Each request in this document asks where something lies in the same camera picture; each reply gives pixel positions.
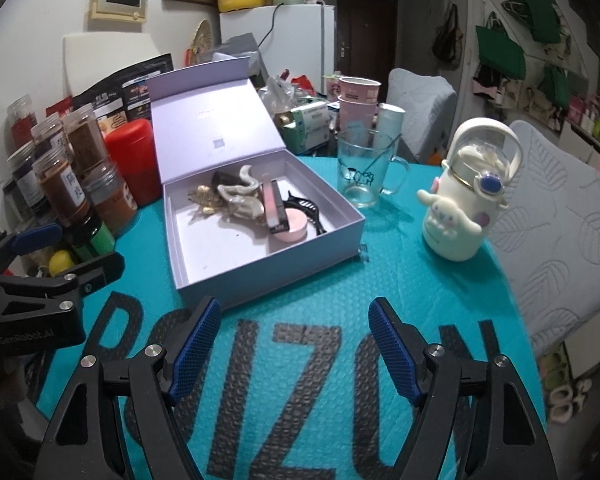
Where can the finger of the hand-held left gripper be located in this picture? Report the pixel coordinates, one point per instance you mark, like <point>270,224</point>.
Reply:
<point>102,265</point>
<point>35,237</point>

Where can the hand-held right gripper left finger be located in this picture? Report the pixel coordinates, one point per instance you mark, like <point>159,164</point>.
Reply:
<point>195,345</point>

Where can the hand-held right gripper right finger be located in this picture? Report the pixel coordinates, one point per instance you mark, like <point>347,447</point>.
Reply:
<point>392,350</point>

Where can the lavender gift box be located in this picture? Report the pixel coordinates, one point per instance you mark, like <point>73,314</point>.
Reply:
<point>220,260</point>

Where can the gold pearl hair clip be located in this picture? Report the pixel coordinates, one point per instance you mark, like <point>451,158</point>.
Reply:
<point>205,197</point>

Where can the large beige hair claw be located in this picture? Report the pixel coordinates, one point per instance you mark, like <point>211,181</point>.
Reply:
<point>240,205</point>

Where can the round pink compact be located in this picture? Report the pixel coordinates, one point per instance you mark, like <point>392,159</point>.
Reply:
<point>292,227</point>

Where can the pink and black cosmetic box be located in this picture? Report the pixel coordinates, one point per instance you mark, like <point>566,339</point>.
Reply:
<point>275,205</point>

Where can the black hair claw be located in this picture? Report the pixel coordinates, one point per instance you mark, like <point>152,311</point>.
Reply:
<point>302,202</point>

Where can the yellow round object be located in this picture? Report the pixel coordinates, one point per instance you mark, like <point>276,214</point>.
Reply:
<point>62,261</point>

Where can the group of spice jars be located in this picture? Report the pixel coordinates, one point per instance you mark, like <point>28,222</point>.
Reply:
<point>60,185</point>

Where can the teal bubble mat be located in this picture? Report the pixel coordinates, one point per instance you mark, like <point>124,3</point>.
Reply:
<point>305,305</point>

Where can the red canister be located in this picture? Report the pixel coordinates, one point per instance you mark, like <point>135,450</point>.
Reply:
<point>130,160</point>

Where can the white cartoon water bottle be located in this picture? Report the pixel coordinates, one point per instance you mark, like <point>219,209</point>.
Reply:
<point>450,240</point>

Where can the glass mug with cartoon print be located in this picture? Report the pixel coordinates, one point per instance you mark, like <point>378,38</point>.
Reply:
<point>355,195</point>

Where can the black snack packets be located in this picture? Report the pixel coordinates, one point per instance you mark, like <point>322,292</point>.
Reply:
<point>135,95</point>

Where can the row of slippers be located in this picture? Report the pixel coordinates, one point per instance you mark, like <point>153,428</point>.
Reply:
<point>562,385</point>

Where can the metal stirrer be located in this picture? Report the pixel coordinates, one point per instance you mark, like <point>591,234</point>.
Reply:
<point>380,157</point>

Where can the grey leaf-pattern chair cover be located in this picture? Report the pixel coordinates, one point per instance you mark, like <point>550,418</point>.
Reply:
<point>555,240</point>

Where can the light blue tumbler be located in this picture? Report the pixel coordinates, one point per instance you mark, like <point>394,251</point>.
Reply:
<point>390,120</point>

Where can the green and white carton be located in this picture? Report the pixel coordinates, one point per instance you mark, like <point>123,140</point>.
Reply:
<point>310,127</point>

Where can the chair with grey leaf cover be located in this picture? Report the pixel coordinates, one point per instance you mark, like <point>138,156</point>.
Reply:
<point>420,105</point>

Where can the clear plastic bag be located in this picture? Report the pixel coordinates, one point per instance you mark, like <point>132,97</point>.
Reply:
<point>280,92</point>

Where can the round woven fan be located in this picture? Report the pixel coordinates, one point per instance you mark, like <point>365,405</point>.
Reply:
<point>205,35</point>

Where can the grey plastic bag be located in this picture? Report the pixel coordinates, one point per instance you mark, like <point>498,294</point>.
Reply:
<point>240,50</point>

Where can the white fridge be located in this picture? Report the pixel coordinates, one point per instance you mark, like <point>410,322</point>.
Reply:
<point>300,45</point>

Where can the row of bottles and boxes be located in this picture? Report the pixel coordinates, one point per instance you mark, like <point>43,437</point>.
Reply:
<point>595,120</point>

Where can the green tote bag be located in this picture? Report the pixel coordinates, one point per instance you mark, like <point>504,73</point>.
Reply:
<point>500,52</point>
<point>555,85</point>
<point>540,15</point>

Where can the black hanging bag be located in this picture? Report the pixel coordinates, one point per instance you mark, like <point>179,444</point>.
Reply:
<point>447,40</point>

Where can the brown door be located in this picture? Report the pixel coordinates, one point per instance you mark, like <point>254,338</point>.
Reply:
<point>365,35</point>

